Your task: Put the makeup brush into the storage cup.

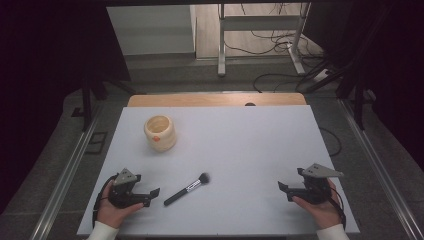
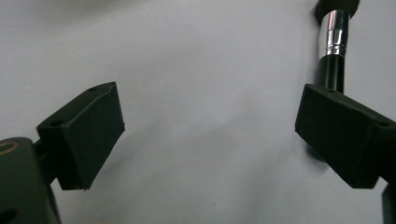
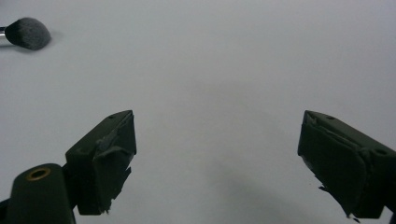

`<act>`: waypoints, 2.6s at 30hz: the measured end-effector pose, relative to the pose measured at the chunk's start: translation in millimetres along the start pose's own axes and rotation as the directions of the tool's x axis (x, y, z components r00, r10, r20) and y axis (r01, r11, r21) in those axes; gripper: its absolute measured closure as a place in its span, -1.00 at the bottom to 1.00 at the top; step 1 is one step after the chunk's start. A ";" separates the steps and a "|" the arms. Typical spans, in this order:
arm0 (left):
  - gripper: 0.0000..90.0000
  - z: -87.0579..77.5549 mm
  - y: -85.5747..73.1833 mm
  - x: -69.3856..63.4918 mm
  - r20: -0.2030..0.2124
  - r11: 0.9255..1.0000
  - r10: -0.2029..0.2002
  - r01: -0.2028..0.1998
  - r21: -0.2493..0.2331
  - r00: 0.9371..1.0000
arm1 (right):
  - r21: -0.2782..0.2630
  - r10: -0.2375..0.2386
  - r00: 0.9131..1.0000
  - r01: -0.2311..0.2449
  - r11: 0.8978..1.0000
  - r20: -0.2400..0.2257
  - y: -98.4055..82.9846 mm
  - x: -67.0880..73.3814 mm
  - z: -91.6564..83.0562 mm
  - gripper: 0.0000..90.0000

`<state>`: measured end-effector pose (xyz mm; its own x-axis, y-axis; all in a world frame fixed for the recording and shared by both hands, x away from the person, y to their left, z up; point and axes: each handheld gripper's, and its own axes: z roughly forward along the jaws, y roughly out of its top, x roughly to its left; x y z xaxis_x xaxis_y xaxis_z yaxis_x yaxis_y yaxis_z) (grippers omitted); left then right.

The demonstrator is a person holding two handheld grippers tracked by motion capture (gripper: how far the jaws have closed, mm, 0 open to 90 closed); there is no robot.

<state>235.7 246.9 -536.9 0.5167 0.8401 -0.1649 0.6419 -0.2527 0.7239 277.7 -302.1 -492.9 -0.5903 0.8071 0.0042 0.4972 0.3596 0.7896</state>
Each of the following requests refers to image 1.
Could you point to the person's right hand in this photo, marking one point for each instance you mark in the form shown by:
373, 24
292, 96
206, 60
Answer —
321, 213

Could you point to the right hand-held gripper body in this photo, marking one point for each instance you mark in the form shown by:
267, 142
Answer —
316, 186

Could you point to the black floor plate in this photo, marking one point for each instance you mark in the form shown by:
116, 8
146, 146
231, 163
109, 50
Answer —
96, 142

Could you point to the white metal stand frame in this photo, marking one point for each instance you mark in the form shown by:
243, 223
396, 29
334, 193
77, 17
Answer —
260, 22

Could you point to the white power strip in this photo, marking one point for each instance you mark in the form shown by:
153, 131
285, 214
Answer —
320, 75

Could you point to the wooden table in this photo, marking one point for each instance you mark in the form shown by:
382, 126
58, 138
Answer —
216, 99

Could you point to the black makeup brush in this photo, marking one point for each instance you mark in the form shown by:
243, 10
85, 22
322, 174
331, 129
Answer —
185, 190

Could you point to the metal floor rail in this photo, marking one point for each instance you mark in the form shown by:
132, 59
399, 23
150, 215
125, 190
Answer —
65, 176
380, 166

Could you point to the black metal stand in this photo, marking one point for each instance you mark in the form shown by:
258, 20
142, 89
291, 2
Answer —
88, 100
358, 96

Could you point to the cream ribbed cup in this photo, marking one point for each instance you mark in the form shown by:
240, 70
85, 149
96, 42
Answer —
160, 133

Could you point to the dark curtain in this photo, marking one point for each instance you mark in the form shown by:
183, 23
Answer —
46, 83
390, 73

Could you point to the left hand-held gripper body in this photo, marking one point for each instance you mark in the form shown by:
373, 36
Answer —
124, 190

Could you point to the white cabinet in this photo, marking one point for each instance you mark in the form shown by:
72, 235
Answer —
151, 30

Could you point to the person's left hand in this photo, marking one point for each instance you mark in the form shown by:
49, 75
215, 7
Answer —
115, 213

